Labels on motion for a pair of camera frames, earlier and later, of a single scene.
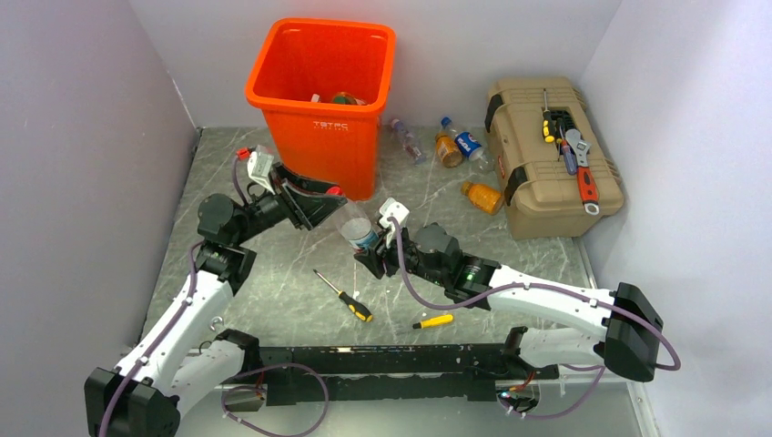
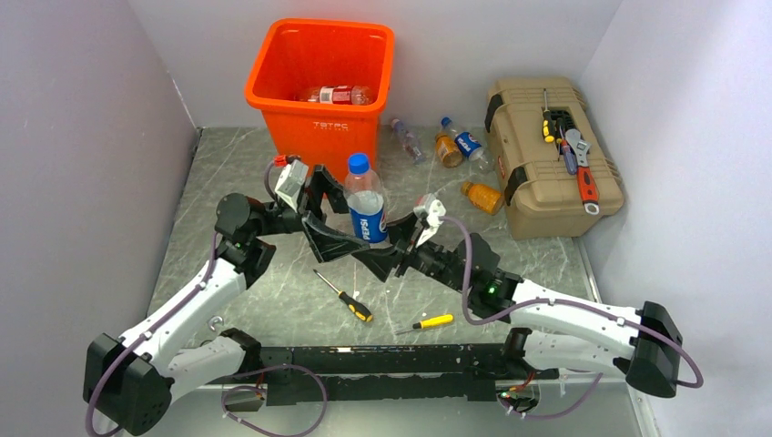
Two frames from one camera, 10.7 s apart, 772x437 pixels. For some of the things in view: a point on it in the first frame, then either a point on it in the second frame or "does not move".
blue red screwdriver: x=567 y=155 does not move
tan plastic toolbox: x=543 y=201 does not move
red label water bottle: x=355 y=224 -> x=339 y=95
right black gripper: x=373 y=260 does not move
